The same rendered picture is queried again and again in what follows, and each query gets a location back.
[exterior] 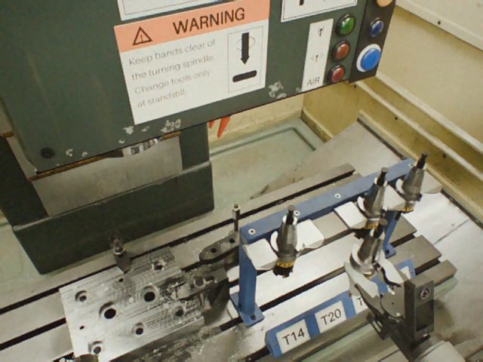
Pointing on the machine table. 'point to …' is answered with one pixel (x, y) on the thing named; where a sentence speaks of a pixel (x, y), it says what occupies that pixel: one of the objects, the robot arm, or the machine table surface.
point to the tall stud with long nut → (236, 216)
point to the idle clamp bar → (230, 245)
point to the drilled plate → (130, 309)
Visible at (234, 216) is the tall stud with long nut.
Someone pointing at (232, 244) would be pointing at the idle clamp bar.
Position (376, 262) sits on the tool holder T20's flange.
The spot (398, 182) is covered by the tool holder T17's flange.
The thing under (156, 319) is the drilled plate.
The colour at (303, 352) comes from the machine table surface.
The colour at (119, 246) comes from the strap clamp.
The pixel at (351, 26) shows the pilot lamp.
